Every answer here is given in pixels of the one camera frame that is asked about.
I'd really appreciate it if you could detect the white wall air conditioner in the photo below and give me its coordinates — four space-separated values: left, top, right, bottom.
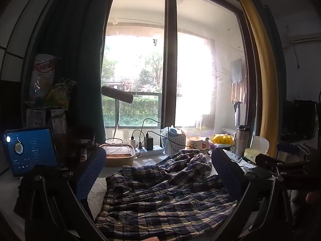
291 31 321 43

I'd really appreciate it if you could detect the clear plastic bag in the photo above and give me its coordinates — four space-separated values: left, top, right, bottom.
160 126 176 154

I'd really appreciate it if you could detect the white and red chip bag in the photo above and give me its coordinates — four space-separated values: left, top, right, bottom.
27 54 62 107

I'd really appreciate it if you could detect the dark case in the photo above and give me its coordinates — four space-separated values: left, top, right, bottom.
281 100 319 141

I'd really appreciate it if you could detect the beige lunch container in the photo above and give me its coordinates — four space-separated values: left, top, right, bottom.
99 143 138 167

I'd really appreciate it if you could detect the hanging dark garment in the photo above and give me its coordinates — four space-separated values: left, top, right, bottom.
233 102 241 127

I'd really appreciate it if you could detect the hanging blue garment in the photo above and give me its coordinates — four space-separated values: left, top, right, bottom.
231 60 243 83

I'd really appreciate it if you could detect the black cable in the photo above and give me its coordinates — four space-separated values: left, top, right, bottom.
132 118 188 153

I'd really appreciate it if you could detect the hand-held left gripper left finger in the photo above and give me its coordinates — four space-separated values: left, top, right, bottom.
15 147 108 241

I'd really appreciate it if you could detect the steel thermos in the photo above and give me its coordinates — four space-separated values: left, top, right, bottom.
234 125 251 157

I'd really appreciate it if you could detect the person's right hand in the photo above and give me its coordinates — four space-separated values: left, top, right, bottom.
306 191 321 204

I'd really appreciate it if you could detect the tablet with blue screen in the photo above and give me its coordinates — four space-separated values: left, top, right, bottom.
4 128 61 177

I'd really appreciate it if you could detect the desk lamp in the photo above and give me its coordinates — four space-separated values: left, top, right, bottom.
101 86 134 146

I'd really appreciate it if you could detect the dark window frame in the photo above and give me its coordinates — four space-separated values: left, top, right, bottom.
103 0 259 131

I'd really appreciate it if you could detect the teal curtain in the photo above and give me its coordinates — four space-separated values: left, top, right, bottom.
33 0 118 143

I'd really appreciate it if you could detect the hanging beige garment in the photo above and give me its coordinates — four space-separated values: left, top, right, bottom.
231 80 247 104

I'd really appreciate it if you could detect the green snack bag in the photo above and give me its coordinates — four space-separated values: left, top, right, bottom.
44 78 77 111

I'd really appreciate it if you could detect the tissue pack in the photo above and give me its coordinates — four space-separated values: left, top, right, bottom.
244 136 270 162

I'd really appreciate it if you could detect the white paper sheet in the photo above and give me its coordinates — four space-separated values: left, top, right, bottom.
223 149 257 172

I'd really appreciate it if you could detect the white power strip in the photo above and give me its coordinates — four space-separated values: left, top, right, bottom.
134 144 163 157

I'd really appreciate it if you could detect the yellow packet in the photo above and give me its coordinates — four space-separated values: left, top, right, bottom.
211 134 235 145

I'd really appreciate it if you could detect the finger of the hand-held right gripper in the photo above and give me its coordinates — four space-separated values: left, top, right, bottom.
277 141 314 156
255 153 310 172

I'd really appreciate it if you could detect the black balcony railing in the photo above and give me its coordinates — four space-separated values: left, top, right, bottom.
103 92 161 127

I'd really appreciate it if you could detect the white perforated basket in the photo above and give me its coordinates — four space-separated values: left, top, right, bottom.
164 131 187 156

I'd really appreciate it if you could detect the large white mug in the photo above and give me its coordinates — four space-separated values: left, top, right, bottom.
186 136 210 152

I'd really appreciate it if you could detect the yellow curtain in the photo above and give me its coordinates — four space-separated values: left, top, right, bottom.
229 0 280 143

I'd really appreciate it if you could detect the white milk carton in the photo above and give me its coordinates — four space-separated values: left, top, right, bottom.
51 108 67 135

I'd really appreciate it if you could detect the white box with bear print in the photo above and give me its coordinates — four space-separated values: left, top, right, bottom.
26 109 47 128

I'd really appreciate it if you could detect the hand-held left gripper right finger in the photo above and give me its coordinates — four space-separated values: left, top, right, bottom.
211 148 293 241

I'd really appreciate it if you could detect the plaid flannel shirt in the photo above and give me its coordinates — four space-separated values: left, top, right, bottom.
94 149 239 241

